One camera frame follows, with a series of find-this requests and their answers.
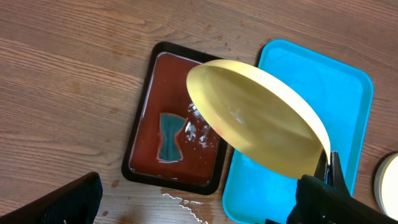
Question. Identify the dark teal sponge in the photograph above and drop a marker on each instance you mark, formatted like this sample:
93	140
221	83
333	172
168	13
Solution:
169	128

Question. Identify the yellow-green plate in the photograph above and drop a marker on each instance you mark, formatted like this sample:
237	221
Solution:
385	186
260	116

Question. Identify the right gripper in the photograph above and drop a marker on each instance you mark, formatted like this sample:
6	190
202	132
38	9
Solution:
317	202

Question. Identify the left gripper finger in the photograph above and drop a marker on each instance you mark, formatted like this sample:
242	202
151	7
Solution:
76	202

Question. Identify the black tray with red water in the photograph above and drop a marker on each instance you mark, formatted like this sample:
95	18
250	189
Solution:
165	91

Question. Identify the teal plastic serving tray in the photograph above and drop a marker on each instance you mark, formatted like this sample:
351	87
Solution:
340	95

